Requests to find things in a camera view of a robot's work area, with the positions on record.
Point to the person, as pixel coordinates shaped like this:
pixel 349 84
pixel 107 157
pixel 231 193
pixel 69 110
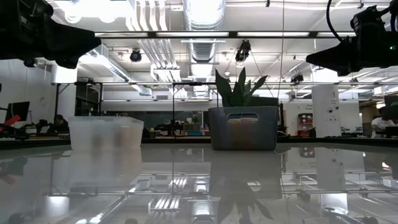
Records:
pixel 381 123
pixel 59 127

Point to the black ceiling spotlight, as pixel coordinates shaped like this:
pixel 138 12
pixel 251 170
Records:
pixel 136 56
pixel 297 78
pixel 30 63
pixel 243 51

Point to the orange white-capped pill bottle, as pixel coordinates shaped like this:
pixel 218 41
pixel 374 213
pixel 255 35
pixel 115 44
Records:
pixel 236 120

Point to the thin black background frame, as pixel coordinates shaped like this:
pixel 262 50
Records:
pixel 173 105

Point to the snake plant in white pot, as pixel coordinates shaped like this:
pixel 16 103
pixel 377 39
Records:
pixel 239 93

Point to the white building pillar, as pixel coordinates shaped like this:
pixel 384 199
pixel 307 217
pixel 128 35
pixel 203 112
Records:
pixel 326 105

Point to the black computer monitor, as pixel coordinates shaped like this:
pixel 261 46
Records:
pixel 18 110

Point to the round silver ventilation duct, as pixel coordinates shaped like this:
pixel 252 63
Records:
pixel 203 49

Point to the black aluminium table frame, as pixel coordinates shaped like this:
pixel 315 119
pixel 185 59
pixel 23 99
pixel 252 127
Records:
pixel 174 140

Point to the dark gray plastic bin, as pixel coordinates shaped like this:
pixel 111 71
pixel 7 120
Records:
pixel 219 137

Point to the small white-capped pill bottle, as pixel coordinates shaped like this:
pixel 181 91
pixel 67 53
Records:
pixel 125 138

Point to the long ceiling light strip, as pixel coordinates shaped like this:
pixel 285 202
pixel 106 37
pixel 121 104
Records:
pixel 267 34

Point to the red storage shelf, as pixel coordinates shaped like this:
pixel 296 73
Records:
pixel 304 132

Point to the clear plastic bin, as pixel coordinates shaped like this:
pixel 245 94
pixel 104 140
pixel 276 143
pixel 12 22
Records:
pixel 81 130

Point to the dark wall monitor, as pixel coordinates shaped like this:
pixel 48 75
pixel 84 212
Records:
pixel 391 101

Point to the white rectangular air duct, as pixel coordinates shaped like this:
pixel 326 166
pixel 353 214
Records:
pixel 115 70

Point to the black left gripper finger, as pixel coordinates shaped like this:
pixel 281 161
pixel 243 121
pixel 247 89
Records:
pixel 71 56
pixel 74 34

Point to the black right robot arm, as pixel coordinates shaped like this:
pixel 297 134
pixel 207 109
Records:
pixel 394 56

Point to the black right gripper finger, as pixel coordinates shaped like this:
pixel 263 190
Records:
pixel 337 66
pixel 335 52

